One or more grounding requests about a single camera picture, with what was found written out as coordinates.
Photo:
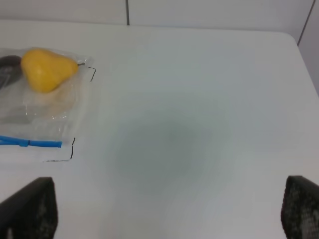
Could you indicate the clear blue-zip file bag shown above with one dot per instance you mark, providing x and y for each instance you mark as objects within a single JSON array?
[{"x": 41, "y": 127}]

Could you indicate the purple eggplant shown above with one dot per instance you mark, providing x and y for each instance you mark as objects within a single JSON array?
[{"x": 10, "y": 70}]

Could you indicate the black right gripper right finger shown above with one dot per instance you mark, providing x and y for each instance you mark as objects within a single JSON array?
[{"x": 300, "y": 208}]

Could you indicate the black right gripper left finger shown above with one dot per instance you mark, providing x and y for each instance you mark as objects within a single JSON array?
[{"x": 31, "y": 212}]

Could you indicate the yellow pear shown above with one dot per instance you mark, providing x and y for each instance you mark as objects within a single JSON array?
[{"x": 46, "y": 70}]

